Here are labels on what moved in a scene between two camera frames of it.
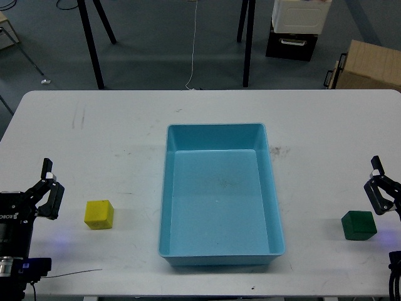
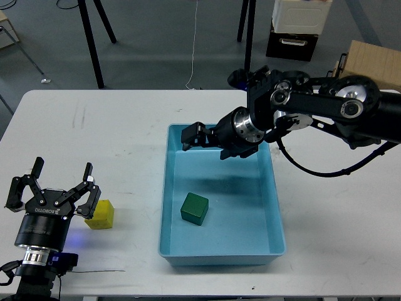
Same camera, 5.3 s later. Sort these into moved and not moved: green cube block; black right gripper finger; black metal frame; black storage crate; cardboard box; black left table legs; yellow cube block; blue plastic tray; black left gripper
Moved: black left gripper; black right gripper finger; green cube block
Not moved: yellow cube block; black metal frame; black storage crate; cardboard box; blue plastic tray; black left table legs
